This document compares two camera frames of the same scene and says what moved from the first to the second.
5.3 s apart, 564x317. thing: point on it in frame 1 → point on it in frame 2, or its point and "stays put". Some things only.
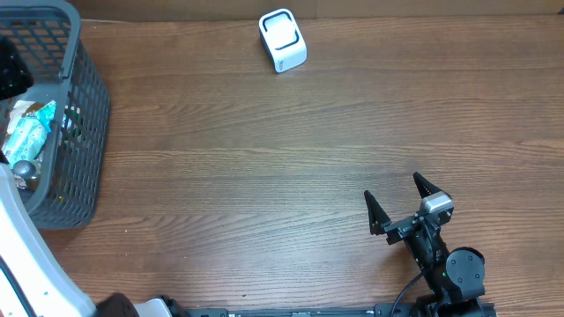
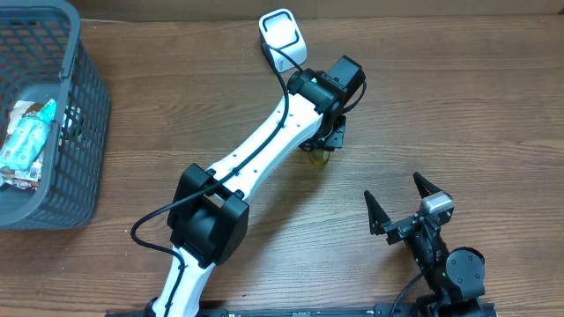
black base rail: (389, 310) stays put
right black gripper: (406, 225) stays put
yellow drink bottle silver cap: (24, 169) → (319, 158)
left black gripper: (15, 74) → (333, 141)
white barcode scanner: (282, 39) stays put
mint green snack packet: (25, 140) stays put
